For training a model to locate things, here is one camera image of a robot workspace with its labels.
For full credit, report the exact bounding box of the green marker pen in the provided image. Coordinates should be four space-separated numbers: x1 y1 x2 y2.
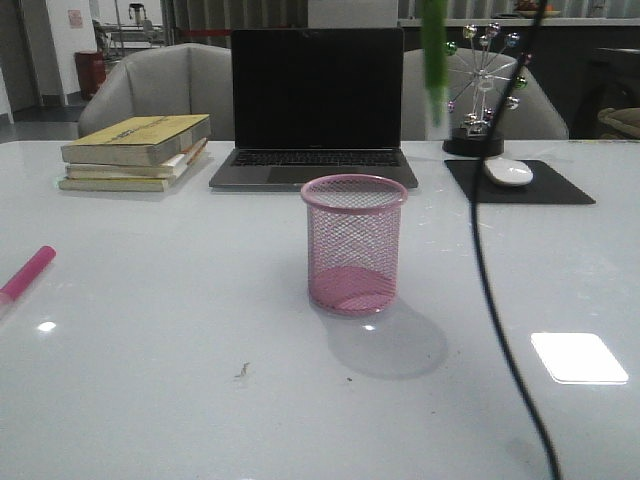
420 0 450 140

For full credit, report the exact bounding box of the pink marker pen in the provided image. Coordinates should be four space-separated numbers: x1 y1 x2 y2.
1 245 56 318

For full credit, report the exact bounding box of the pink mesh pen holder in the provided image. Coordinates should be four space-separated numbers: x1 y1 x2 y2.
301 174 408 316

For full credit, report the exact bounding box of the grey laptop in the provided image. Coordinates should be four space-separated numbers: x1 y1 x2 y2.
209 27 418 190

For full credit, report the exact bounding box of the white computer mouse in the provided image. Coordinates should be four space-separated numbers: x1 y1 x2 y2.
483 157 534 187

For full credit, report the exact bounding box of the yellow top book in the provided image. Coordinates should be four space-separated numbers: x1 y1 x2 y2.
61 114 212 166

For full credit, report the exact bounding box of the ferris wheel desk ornament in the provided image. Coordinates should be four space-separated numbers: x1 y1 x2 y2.
443 21 528 157

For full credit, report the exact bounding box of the right grey armchair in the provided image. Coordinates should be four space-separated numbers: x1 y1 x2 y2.
401 50 569 141

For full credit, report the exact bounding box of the black mouse pad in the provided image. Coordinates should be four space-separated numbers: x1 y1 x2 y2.
444 159 597 206

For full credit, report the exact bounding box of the bottom book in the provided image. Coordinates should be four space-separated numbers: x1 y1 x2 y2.
58 151 206 192

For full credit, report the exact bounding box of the middle book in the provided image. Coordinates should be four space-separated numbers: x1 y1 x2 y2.
66 138 208 179

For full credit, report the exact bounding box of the metal cart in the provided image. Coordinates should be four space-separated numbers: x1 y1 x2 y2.
90 0 165 51

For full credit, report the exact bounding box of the red bin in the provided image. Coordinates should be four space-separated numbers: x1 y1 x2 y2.
74 51 106 100

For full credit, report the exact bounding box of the fruit bowl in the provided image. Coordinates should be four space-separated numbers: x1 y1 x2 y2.
514 0 541 16

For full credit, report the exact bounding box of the olive cushion seat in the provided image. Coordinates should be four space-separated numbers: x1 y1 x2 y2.
597 107 640 140

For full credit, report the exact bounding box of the black cable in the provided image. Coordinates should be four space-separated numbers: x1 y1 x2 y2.
469 0 564 480

